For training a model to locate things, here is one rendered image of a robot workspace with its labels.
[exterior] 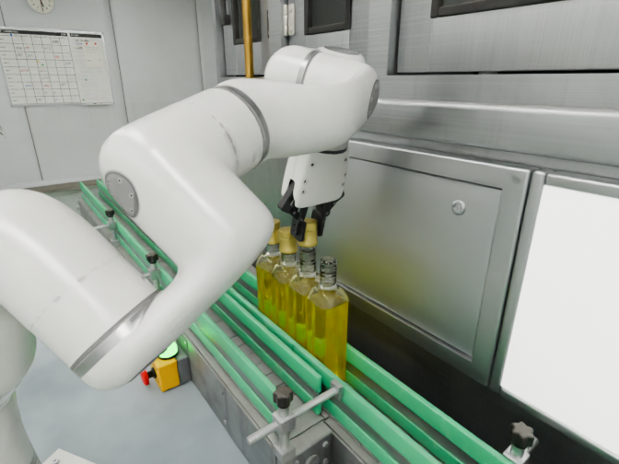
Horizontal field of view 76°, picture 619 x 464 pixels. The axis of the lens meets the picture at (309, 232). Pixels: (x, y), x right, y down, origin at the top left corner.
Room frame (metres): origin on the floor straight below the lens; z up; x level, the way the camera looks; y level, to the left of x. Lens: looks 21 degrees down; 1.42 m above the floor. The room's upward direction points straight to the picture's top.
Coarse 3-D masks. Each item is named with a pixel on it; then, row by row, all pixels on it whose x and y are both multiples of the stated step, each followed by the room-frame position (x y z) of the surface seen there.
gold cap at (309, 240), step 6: (306, 222) 0.64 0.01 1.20; (312, 222) 0.64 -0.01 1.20; (306, 228) 0.64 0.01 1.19; (312, 228) 0.64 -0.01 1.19; (306, 234) 0.64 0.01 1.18; (312, 234) 0.64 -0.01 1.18; (306, 240) 0.64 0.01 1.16; (312, 240) 0.64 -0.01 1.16; (300, 246) 0.64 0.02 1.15; (306, 246) 0.64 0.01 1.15; (312, 246) 0.64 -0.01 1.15
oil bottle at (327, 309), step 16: (320, 288) 0.60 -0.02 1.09; (336, 288) 0.60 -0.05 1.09; (320, 304) 0.58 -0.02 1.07; (336, 304) 0.58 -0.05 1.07; (320, 320) 0.58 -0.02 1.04; (336, 320) 0.58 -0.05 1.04; (320, 336) 0.58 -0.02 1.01; (336, 336) 0.59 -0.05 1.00; (320, 352) 0.58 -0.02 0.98; (336, 352) 0.59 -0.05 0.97; (336, 368) 0.59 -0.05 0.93
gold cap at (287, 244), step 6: (282, 228) 0.70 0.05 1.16; (288, 228) 0.70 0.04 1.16; (282, 234) 0.69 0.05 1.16; (288, 234) 0.68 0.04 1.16; (282, 240) 0.69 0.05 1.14; (288, 240) 0.68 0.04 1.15; (294, 240) 0.69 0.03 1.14; (282, 246) 0.69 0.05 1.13; (288, 246) 0.68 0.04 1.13; (294, 246) 0.69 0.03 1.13; (282, 252) 0.69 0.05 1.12; (288, 252) 0.68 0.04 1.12; (294, 252) 0.69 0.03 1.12
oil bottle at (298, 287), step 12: (300, 276) 0.64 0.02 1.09; (312, 276) 0.64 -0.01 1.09; (288, 288) 0.65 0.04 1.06; (300, 288) 0.63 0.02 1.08; (288, 300) 0.65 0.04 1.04; (300, 300) 0.62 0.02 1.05; (288, 312) 0.66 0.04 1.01; (300, 312) 0.63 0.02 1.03; (300, 324) 0.63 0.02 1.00; (300, 336) 0.63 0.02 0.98
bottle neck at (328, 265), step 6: (324, 258) 0.62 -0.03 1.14; (330, 258) 0.62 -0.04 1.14; (324, 264) 0.59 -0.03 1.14; (330, 264) 0.59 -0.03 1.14; (336, 264) 0.61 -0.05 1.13; (324, 270) 0.60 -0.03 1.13; (330, 270) 0.59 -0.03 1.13; (336, 270) 0.61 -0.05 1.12; (324, 276) 0.59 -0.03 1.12; (330, 276) 0.59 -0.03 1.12; (324, 282) 0.60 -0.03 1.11; (330, 282) 0.59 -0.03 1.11; (324, 288) 0.59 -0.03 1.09; (330, 288) 0.59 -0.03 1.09
